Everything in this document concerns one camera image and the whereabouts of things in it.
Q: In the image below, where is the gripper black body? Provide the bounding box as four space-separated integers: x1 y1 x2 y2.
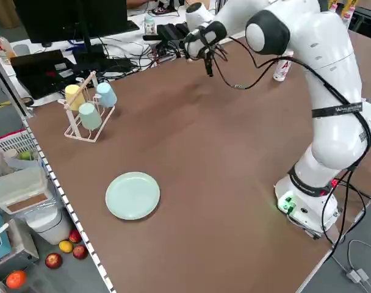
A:
200 39 219 63

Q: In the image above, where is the white drink bottle red label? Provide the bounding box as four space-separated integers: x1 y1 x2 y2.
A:
273 57 294 82

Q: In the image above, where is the person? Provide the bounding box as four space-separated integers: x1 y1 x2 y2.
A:
126 0 186 15

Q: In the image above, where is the blue plastic cup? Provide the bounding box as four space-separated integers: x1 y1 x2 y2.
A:
96 82 118 107

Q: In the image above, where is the green plastic cup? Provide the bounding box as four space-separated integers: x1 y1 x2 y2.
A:
78 102 103 131

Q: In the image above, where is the yellow plastic cup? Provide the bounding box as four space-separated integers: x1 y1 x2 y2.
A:
65 84 86 111

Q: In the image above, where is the black monitor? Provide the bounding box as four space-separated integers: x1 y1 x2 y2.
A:
13 0 140 45

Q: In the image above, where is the pale green plate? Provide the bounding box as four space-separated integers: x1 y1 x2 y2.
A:
105 172 161 221

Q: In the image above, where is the black equipment box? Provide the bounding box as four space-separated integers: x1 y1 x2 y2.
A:
353 5 371 35

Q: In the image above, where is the black laptop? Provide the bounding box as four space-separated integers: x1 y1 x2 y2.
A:
10 49 82 101

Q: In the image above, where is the white plastic basket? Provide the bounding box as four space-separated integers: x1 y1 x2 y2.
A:
0 129 41 178

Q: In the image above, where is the clear plastic container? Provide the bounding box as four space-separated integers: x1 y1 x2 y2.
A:
0 166 54 216

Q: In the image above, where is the white bucket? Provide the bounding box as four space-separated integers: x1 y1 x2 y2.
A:
23 204 73 246

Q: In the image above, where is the grey metal bin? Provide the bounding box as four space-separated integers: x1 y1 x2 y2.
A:
0 218 40 283

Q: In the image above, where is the blue crate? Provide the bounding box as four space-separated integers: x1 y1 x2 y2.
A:
0 203 13 265

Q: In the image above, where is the orange fruit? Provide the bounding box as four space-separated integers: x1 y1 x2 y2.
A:
5 270 28 290

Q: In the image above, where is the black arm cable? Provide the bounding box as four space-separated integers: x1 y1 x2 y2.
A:
214 36 371 254

